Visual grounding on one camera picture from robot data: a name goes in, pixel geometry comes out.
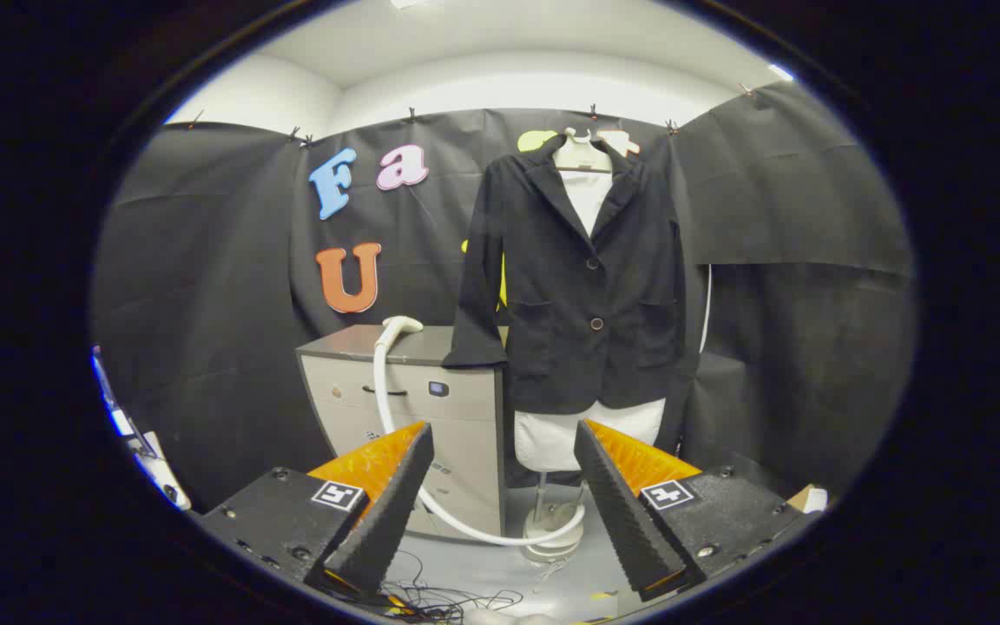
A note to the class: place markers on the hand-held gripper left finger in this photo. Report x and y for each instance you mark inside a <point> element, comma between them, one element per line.
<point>391,503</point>

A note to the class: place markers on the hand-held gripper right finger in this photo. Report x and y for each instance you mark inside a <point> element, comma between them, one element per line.
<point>617,503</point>

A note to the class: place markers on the black jacket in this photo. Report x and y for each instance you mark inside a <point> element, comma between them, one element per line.
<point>569,347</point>

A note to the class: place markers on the white garment steamer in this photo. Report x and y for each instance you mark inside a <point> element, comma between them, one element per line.
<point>400,326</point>

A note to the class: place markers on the white mannequin stand base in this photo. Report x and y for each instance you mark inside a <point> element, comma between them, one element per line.
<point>548,523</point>

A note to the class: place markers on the white mannequin torso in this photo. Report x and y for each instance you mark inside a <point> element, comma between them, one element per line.
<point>552,438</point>

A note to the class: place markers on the grey drawer cabinet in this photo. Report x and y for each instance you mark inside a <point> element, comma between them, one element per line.
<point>457,434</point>

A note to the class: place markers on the cardboard box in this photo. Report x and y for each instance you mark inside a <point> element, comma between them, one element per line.
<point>812,499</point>

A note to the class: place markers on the white device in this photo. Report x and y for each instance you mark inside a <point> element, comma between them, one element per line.
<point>157,469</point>

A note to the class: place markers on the black backdrop cloth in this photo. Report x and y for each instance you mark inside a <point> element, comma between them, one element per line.
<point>205,260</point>

